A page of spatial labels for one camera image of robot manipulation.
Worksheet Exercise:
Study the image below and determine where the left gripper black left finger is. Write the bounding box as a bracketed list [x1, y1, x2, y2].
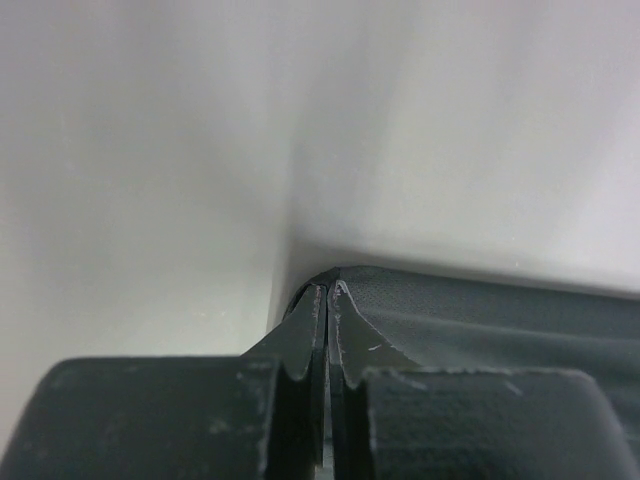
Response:
[1, 285, 326, 479]

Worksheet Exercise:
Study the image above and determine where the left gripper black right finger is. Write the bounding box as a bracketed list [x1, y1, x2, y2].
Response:
[327, 282, 630, 479]

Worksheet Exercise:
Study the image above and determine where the black t shirt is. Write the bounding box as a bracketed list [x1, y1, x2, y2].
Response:
[309, 267, 639, 451]

